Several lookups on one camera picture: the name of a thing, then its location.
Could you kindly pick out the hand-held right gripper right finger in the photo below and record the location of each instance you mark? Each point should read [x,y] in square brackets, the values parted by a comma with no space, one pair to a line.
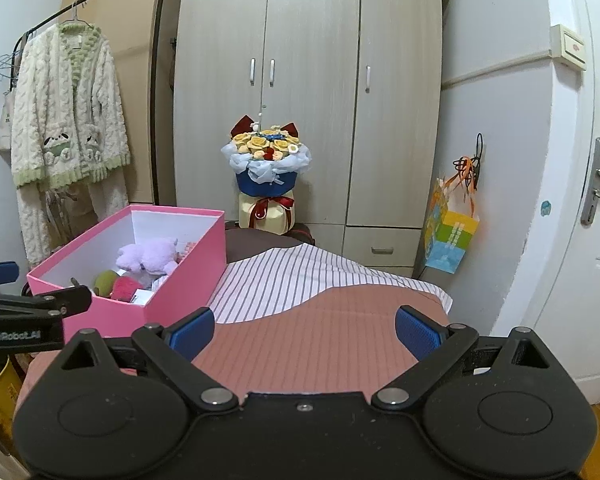
[417,332]

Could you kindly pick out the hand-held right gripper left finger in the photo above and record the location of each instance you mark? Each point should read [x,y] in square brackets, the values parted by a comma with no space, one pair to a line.
[192,332]

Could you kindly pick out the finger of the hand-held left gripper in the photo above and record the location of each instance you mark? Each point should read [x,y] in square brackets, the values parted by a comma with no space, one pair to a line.
[0,273]
[55,301]

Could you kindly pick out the pink cardboard box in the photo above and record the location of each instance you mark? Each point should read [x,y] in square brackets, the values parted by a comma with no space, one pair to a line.
[180,290]

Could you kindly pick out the green plush ball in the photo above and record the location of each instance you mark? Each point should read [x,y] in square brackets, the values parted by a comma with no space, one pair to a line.
[105,283]

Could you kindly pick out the red plush ball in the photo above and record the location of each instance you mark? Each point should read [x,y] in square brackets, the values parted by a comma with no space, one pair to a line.
[126,289]

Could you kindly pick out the pink floral cloth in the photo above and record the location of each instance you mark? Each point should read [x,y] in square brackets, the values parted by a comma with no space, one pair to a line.
[187,248]

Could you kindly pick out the purple plush toy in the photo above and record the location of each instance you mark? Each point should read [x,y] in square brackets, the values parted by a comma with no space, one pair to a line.
[150,257]

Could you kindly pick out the yellow bag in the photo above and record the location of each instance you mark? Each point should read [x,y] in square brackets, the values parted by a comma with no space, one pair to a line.
[0,395]

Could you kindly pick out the colourful gift bag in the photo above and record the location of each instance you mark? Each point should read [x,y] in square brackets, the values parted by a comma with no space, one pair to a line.
[450,232]

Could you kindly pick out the dark brown cloth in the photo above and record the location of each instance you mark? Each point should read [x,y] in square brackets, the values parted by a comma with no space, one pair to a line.
[260,242]

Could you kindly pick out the striped bed sheet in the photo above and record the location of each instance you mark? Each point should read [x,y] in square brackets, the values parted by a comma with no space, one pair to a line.
[300,280]

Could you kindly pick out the cream tote bag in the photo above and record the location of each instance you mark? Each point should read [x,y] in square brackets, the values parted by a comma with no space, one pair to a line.
[4,130]

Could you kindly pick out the cream and green fleece pajama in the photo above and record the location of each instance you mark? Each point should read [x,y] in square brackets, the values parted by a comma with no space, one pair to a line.
[65,125]

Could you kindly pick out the blue round sticker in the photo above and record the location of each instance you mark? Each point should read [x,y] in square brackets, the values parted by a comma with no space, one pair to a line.
[545,208]

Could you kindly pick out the yellow flower bouquet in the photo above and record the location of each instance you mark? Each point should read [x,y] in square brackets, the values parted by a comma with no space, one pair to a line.
[267,160]

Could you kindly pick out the white door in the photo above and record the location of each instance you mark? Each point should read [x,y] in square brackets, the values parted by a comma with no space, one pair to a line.
[570,185]

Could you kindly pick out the beige tall cabinet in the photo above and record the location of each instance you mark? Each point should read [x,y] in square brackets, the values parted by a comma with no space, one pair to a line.
[130,60]

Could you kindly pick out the black clothes rack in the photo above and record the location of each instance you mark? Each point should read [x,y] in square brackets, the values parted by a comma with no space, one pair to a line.
[157,60]

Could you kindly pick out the beige wardrobe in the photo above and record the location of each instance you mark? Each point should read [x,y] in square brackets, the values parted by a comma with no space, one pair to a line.
[305,85]

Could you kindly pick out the cream wall switch box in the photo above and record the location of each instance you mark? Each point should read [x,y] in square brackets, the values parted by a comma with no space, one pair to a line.
[569,46]

